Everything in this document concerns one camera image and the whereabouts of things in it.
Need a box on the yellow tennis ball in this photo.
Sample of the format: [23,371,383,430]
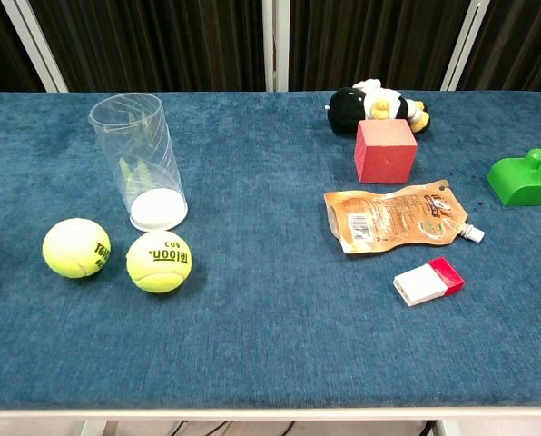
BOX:
[125,230,193,294]
[42,217,113,280]

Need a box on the clear plastic ball tube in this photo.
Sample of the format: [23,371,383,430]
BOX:
[87,92,190,233]

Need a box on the blue fabric table cover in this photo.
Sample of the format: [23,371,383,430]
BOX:
[0,89,541,410]

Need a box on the orange spouted drink pouch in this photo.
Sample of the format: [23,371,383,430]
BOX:
[323,179,487,255]

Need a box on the red cube block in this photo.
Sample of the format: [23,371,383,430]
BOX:
[354,118,418,185]

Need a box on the black white plush toy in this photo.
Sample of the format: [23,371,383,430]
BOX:
[324,78,432,137]

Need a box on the white box with red cap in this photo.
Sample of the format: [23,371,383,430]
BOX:
[392,256,467,308]

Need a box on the dark pleated curtain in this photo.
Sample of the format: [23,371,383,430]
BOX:
[0,0,541,97]

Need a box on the green toy building brick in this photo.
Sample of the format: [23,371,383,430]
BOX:
[486,148,541,208]

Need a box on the white table leg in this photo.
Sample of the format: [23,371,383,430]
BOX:
[431,420,463,436]
[79,420,120,436]

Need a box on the white upright frame post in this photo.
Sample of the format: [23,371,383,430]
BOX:
[261,0,291,93]

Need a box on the black cable under table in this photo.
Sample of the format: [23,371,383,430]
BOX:
[160,421,235,436]

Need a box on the white slanted frame post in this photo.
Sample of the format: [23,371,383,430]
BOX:
[439,0,493,92]
[1,0,69,94]

